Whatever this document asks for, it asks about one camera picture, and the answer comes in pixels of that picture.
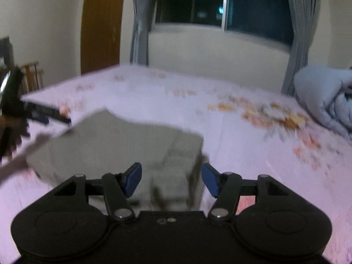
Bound light blue rolled duvet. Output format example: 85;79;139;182
293;66;351;141

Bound wooden chair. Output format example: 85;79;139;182
19;61;44;92

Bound pink floral bed sheet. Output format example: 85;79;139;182
0;63;352;264

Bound grey left curtain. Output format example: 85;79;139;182
130;0;156;66

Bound grey right curtain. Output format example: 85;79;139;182
281;0;320;97

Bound grey knit pants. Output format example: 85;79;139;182
26;111;204;212

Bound grey curtain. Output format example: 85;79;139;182
130;0;156;66
281;0;320;97

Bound brown wooden door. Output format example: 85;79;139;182
80;0;123;75

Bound sliding glass window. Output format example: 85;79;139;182
156;0;293;46

